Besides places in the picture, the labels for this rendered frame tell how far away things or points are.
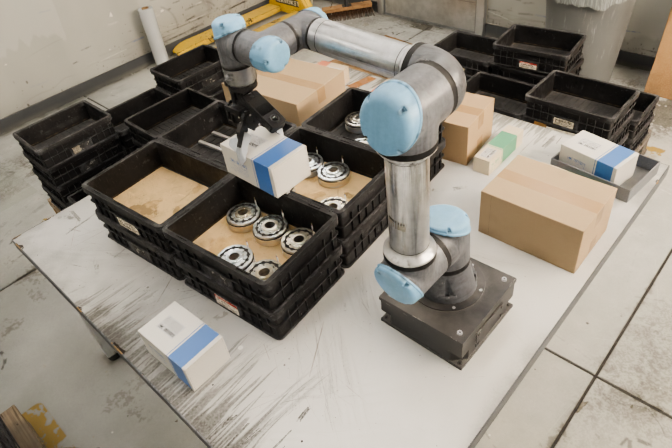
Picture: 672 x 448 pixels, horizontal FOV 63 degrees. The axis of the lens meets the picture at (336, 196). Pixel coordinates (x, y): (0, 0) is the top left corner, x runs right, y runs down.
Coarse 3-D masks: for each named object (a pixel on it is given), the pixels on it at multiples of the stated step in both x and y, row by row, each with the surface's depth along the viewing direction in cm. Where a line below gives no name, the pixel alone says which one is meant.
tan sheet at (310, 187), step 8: (352, 176) 176; (360, 176) 175; (304, 184) 175; (312, 184) 175; (352, 184) 173; (360, 184) 172; (296, 192) 173; (304, 192) 172; (312, 192) 172; (320, 192) 171; (328, 192) 171; (336, 192) 170; (352, 192) 170; (320, 200) 168
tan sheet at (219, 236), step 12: (216, 228) 163; (228, 228) 163; (204, 240) 160; (216, 240) 159; (228, 240) 159; (240, 240) 158; (252, 240) 157; (216, 252) 155; (264, 252) 153; (276, 252) 152
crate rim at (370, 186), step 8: (296, 128) 183; (304, 128) 183; (288, 136) 180; (328, 136) 177; (352, 144) 172; (376, 152) 167; (384, 168) 161; (376, 176) 158; (384, 176) 160; (368, 184) 156; (376, 184) 157; (360, 192) 153; (368, 192) 155; (312, 200) 153; (352, 200) 151; (360, 200) 153; (328, 208) 149; (344, 208) 148; (352, 208) 151; (344, 216) 149
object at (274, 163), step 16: (256, 128) 146; (224, 144) 142; (256, 144) 140; (272, 144) 139; (288, 144) 139; (256, 160) 135; (272, 160) 134; (288, 160) 134; (304, 160) 139; (240, 176) 144; (256, 176) 138; (272, 176) 132; (288, 176) 137; (304, 176) 141; (272, 192) 137
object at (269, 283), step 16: (192, 208) 156; (320, 208) 150; (336, 224) 147; (176, 240) 147; (320, 240) 143; (208, 256) 140; (304, 256) 139; (240, 272) 134; (288, 272) 135; (256, 288) 133; (272, 288) 132
